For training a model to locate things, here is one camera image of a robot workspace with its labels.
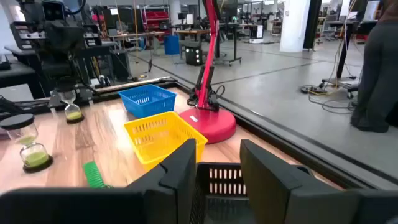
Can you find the person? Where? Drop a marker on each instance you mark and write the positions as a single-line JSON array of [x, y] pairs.
[[376, 77]]

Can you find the black table frame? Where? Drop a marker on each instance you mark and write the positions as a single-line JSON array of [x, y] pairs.
[[311, 157]]

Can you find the wooden workbench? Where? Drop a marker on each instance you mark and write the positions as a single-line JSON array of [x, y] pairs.
[[194, 31]]

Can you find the black computer tower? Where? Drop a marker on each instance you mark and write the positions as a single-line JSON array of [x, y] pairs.
[[193, 56]]

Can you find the blue plastic basket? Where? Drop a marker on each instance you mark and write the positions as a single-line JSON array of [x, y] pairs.
[[140, 101]]

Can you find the red desk lamp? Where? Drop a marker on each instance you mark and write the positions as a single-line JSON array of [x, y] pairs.
[[208, 124]]

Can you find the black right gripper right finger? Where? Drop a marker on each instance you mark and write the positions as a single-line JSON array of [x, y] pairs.
[[280, 199]]

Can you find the white pillar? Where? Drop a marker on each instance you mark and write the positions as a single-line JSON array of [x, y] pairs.
[[293, 25]]

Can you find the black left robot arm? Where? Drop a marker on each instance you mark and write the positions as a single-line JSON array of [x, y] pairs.
[[62, 70]]

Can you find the blue bin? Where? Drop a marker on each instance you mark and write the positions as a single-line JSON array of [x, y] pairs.
[[171, 45]]

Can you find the black plastic basket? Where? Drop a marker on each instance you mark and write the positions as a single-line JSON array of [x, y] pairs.
[[217, 211]]

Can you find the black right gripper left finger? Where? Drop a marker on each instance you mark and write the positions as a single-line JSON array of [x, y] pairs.
[[168, 186]]

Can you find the yellow plastic basket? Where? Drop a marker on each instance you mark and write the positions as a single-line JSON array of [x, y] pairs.
[[161, 133]]

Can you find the red storage shelf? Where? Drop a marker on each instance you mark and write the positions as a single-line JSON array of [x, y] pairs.
[[155, 18]]

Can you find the green ribbed plastic clip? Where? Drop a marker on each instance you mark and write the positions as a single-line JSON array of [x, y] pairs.
[[93, 175]]

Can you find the white box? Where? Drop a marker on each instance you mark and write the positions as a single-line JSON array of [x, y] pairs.
[[256, 34]]

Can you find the green sand hourglass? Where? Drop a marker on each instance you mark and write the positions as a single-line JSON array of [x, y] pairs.
[[73, 113], [34, 155]]

